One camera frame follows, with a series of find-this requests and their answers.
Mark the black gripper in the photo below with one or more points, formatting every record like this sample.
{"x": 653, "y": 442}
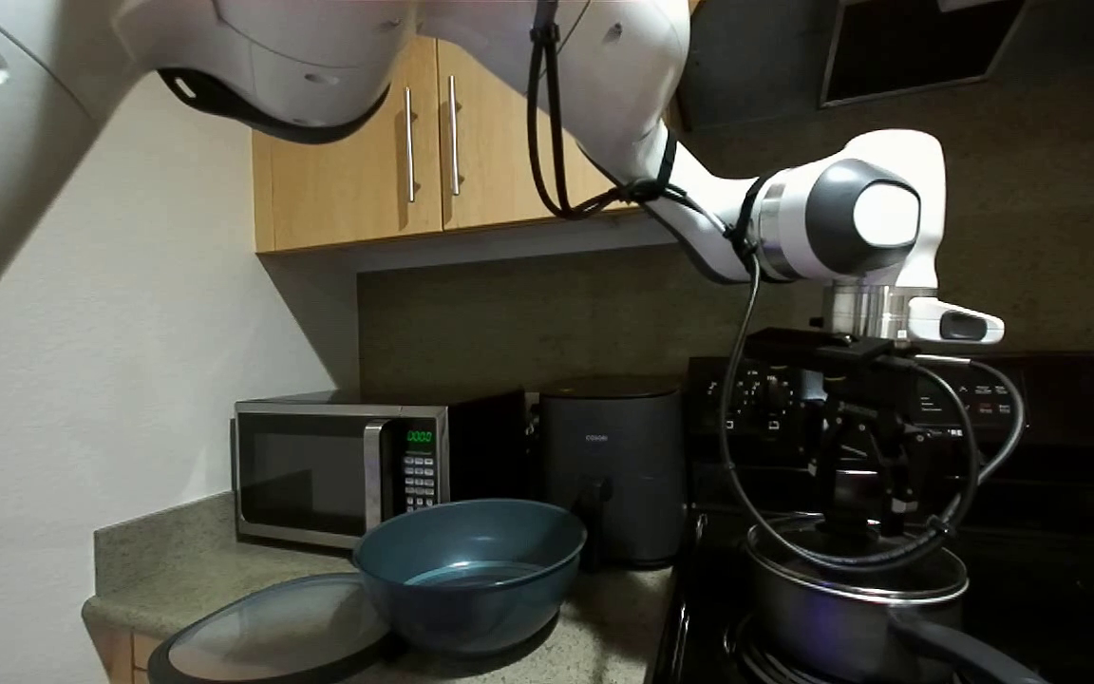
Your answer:
{"x": 865, "y": 404}

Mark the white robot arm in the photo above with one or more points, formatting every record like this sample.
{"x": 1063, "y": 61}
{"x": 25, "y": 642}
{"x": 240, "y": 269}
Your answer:
{"x": 623, "y": 79}

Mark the dark blue bowl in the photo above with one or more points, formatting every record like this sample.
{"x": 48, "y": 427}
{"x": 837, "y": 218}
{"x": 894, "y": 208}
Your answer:
{"x": 471, "y": 621}

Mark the black stove knob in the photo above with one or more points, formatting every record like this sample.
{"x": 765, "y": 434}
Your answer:
{"x": 723, "y": 391}

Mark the black electric stove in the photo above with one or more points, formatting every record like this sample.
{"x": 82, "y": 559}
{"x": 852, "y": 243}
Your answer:
{"x": 1081, "y": 533}

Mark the dark range hood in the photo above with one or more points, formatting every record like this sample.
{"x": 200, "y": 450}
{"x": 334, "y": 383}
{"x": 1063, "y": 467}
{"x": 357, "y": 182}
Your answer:
{"x": 913, "y": 52}

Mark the wooden upper cabinet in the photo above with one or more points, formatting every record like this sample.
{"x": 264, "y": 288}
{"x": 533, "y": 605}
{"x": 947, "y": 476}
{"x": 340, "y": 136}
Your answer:
{"x": 494, "y": 166}

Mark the stainless steel microwave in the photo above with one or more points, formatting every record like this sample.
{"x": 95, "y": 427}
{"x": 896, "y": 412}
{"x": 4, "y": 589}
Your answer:
{"x": 304, "y": 476}

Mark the dark grey oval dish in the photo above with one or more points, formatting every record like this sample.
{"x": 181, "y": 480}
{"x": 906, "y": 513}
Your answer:
{"x": 268, "y": 631}

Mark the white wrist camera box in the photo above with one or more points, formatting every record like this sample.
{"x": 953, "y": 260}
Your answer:
{"x": 958, "y": 324}

